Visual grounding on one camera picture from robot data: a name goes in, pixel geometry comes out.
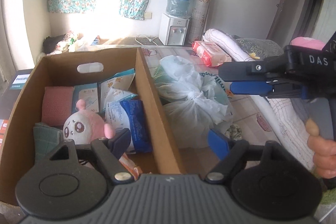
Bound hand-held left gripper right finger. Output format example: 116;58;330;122
205;129;292;184

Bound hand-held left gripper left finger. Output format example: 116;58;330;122
49;128;134;184

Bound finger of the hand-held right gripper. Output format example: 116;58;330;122
230;81;302;98
219;55;288;82

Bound orange white striped cloth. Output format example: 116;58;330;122
119;155;143;180

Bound blue plastic packet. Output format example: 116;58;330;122
119;99;154;153

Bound white printed packet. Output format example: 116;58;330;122
105;89;138;122

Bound pink white plush toy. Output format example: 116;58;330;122
63;99;116;144

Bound brown cardboard box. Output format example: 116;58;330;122
0;47;187;206

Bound light blue mask box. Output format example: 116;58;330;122
71;84;101;113

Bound white blue pouch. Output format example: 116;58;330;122
99;69;135;98

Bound pink sponge cloth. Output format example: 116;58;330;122
42;86;75;126

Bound teal knit towel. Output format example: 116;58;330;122
33;122;65;161

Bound person's right hand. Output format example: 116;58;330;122
306;119;336;177

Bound green floral scrunchie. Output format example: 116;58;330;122
226;124;243;141

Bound green leaf print pillow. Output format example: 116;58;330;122
235;38;285;60

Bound pink wet wipes pack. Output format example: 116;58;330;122
192;41;233;67

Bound tied white plastic bag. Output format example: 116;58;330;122
152;55;234;148

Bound rolled white grey quilt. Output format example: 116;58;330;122
203;28;315;169

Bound rolled floral mat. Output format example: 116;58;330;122
186;0;214;45

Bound white water dispenser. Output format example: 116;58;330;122
158;13;190;46

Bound blue water jug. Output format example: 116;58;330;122
166;0;195;18

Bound crumpled clear plastic bag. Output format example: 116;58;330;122
67;38;90;52

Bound dark blue appliance box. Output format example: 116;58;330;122
0;69;34;119

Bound black cloth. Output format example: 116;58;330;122
43;34;66;54

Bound white power cable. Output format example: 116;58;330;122
135;34;159;45

